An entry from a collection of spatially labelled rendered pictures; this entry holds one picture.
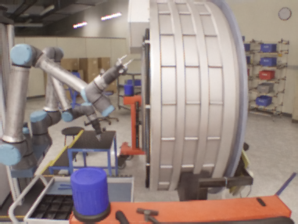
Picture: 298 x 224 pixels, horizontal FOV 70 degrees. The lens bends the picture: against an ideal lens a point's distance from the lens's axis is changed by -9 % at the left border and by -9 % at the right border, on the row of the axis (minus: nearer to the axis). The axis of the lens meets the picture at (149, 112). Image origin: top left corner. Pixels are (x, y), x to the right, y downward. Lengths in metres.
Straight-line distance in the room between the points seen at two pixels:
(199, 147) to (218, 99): 0.26
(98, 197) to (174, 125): 0.56
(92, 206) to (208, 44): 0.92
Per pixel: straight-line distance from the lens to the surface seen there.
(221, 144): 1.23
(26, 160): 1.77
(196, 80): 1.14
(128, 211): 0.82
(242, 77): 1.18
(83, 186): 0.72
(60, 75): 1.54
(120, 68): 1.37
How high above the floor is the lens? 1.47
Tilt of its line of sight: 14 degrees down
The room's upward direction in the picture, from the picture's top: straight up
